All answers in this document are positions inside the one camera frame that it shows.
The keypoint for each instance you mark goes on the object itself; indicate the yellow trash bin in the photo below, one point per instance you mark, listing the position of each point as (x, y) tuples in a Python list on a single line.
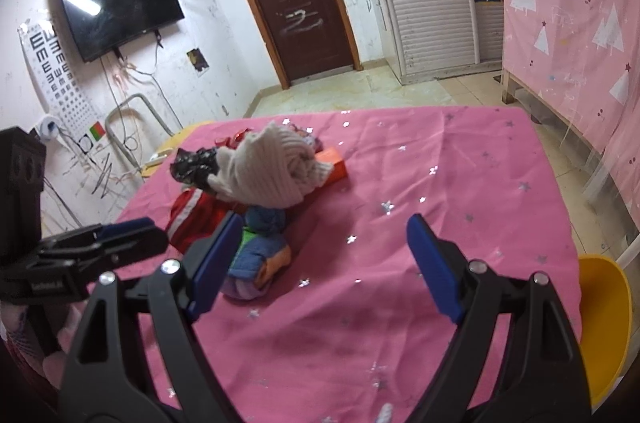
[(606, 311)]

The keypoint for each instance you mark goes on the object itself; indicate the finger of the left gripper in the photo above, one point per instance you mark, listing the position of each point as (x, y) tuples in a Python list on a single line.
[(80, 266), (120, 228)]

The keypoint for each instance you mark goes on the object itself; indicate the white knitted cloth bundle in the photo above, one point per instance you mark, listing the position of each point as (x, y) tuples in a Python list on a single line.
[(273, 168)]

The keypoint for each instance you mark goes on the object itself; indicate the red white cloth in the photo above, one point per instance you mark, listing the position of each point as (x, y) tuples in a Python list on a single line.
[(194, 215)]

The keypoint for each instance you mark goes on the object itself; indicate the colourful cloth bundle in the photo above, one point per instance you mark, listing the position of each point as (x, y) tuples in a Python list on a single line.
[(262, 255)]

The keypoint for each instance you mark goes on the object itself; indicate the pink star tablecloth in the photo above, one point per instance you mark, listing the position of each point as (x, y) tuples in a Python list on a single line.
[(350, 327)]

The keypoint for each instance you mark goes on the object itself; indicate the eye chart poster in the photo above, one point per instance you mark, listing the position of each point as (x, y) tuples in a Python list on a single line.
[(57, 86)]

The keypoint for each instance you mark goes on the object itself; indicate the pink tree pattern curtain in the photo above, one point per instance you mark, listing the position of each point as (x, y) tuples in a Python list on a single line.
[(581, 57)]

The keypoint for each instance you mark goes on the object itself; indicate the grey metal tube frame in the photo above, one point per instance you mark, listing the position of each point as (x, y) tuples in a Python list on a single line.
[(128, 123)]

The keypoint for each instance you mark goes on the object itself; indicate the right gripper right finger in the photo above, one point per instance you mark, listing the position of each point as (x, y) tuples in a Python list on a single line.
[(514, 356)]

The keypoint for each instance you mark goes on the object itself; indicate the white gloved left hand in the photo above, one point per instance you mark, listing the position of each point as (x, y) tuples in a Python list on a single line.
[(40, 336)]

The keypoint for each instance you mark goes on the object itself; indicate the yellow round stool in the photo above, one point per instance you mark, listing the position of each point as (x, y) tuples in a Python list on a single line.
[(168, 147)]

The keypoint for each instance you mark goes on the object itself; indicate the black wall television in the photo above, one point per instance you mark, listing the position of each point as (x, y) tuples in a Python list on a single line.
[(99, 26)]

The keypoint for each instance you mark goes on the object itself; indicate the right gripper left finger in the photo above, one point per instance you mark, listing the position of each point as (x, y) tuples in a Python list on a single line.
[(107, 377)]

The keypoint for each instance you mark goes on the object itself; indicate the white metal chair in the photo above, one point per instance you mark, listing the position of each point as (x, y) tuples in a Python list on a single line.
[(613, 185)]

